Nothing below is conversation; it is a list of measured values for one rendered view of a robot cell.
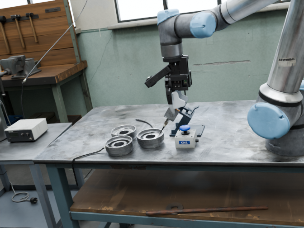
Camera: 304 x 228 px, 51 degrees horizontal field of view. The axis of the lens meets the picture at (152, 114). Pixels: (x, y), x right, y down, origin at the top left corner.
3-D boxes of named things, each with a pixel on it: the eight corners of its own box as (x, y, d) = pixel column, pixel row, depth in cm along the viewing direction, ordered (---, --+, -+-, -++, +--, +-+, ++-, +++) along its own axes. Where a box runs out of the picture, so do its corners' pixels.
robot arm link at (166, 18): (171, 10, 99) (150, 12, 105) (175, 45, 103) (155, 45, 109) (185, 7, 105) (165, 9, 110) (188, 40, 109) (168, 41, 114)
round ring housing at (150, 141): (161, 149, 119) (159, 139, 117) (134, 149, 122) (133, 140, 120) (167, 137, 128) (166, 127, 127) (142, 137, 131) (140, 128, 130)
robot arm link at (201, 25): (221, 8, 101) (192, 11, 108) (202, 13, 93) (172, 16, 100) (222, 34, 103) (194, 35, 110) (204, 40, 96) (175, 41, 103)
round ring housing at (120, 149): (136, 144, 126) (135, 134, 125) (130, 157, 117) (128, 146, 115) (111, 145, 128) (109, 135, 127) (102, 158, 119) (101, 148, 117)
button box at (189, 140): (175, 148, 118) (174, 136, 116) (179, 140, 124) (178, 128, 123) (197, 148, 116) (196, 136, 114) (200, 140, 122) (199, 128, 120)
